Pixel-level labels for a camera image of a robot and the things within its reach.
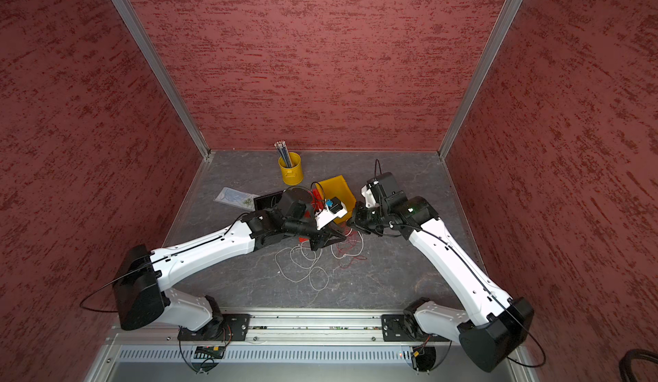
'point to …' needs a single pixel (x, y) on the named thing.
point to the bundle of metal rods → (282, 146)
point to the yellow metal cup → (294, 175)
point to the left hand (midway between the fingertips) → (339, 238)
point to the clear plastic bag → (228, 195)
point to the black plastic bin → (267, 201)
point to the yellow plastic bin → (338, 188)
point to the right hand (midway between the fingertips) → (346, 228)
